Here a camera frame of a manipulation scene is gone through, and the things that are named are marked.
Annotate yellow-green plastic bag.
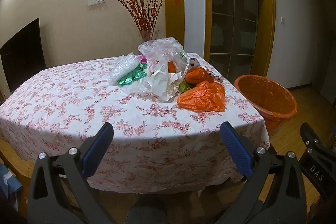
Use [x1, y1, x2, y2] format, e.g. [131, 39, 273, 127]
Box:
[178, 81, 196, 94]

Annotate glass vase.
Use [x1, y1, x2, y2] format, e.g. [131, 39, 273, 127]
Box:
[139, 29, 160, 42]

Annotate large translucent plastic bag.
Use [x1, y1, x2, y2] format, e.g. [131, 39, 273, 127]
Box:
[138, 37, 190, 83]

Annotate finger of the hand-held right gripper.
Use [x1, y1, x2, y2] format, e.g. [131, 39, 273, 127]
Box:
[299, 122, 336, 198]

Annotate floral tablecloth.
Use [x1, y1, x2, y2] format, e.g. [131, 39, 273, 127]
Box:
[0, 55, 271, 194]

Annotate glass panel door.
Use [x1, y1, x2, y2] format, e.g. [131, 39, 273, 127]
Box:
[210, 0, 259, 75]

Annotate green foil bag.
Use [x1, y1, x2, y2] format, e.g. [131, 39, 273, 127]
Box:
[117, 63, 150, 86]

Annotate clear bubble plastic bag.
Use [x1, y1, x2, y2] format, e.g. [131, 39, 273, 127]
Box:
[110, 54, 141, 85]

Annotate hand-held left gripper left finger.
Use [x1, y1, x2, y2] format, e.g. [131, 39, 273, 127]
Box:
[27, 122, 116, 224]

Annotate red berry branches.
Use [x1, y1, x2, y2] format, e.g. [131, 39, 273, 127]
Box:
[106, 0, 171, 32]

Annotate dark chair back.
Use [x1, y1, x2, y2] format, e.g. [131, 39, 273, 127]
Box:
[0, 17, 47, 94]

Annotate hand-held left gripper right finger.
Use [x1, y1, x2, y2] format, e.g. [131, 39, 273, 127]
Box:
[220, 121, 307, 224]

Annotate orange plastic basket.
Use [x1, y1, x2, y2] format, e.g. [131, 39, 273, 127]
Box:
[234, 74, 298, 136]

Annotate orange plastic bag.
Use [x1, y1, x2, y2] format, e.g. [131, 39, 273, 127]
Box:
[185, 67, 216, 85]
[176, 81, 227, 113]

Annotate wooden door frame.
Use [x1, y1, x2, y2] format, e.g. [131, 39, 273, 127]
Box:
[202, 0, 277, 77]

